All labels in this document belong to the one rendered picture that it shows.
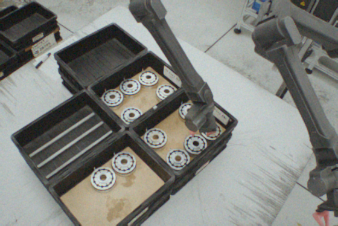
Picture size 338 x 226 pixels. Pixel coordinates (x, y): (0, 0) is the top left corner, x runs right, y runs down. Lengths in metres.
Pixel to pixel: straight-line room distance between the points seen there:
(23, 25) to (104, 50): 1.01
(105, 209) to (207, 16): 2.65
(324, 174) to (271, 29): 0.40
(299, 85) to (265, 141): 0.88
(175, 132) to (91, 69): 0.58
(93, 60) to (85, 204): 0.80
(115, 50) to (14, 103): 0.63
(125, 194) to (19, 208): 0.49
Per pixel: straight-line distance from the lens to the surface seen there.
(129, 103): 1.54
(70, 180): 1.31
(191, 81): 1.08
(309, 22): 0.96
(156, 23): 0.97
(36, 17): 2.71
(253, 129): 1.72
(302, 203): 2.46
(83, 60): 1.77
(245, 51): 3.21
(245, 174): 1.57
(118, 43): 1.84
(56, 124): 1.52
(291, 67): 0.83
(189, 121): 1.12
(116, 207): 1.30
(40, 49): 2.55
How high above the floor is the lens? 2.05
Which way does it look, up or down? 54 degrees down
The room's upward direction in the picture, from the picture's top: 8 degrees clockwise
